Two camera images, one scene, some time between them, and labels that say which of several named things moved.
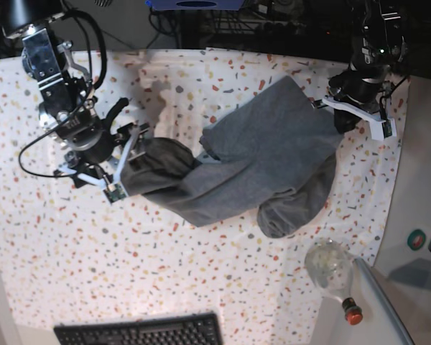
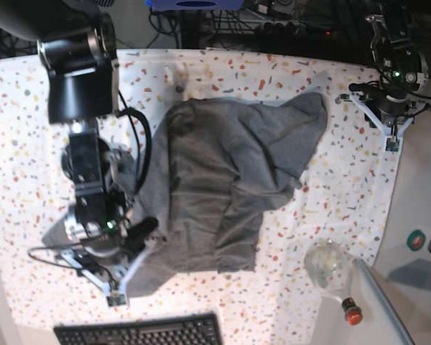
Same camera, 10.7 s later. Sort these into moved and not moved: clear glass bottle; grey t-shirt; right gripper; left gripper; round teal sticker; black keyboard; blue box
Moved: right gripper; left gripper; grey t-shirt
Not moved: round teal sticker; blue box; black keyboard; clear glass bottle
